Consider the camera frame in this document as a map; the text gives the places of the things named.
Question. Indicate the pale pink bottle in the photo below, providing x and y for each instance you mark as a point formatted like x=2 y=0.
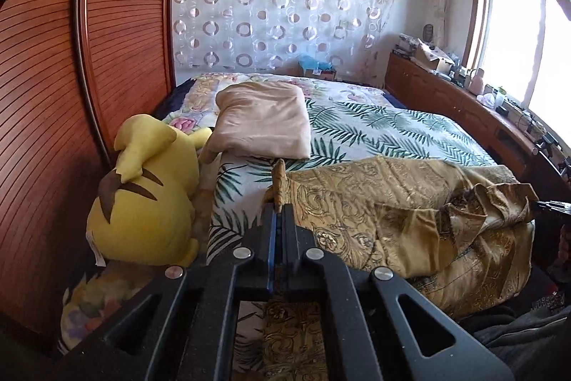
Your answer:
x=476 y=82

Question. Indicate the small cardboard box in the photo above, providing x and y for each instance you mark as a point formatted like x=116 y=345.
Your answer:
x=323 y=74

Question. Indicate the blue plastic bag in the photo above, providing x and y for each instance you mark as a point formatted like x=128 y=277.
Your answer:
x=312 y=62

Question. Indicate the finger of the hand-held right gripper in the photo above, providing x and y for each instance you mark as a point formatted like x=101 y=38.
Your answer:
x=555 y=206

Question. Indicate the dark oval vase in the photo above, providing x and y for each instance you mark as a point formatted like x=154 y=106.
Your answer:
x=428 y=33

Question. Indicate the stack of printed packages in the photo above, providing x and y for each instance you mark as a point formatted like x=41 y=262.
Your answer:
x=405 y=44

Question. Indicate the black tripod stand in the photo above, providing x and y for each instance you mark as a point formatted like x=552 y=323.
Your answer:
x=565 y=169
x=543 y=145

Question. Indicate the wooden louvered wardrobe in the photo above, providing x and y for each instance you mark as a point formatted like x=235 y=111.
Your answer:
x=125 y=28

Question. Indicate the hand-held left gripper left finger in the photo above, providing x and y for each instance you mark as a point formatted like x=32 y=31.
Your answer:
x=272 y=256

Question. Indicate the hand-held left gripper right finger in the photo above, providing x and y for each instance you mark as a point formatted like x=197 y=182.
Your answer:
x=287 y=256

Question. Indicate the white crumpled bag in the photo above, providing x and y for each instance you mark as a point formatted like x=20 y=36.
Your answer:
x=486 y=100

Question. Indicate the bed with floral sheet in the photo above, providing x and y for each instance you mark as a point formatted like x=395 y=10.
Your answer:
x=198 y=88

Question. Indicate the long wooden cabinet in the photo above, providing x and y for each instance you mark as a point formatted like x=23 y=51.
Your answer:
x=428 y=95

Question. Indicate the window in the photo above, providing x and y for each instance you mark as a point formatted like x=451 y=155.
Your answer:
x=508 y=33

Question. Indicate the golden patterned shirt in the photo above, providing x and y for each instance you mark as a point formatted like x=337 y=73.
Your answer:
x=357 y=220

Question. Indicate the person's dark clothing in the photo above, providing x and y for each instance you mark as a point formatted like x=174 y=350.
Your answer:
x=522 y=332

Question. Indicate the open cardboard box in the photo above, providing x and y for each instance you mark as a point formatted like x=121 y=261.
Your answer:
x=430 y=59

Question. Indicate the small black box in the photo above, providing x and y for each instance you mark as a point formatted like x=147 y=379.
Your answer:
x=502 y=110

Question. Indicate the sheer circle-pattern curtain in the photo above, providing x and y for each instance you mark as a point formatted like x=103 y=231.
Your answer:
x=267 y=6

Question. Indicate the green-capped bottle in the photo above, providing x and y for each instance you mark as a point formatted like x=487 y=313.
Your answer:
x=499 y=100

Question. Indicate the beige folded cloth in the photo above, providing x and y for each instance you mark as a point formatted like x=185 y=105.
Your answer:
x=263 y=117

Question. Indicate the yellow plush toy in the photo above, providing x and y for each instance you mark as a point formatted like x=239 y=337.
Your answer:
x=147 y=193

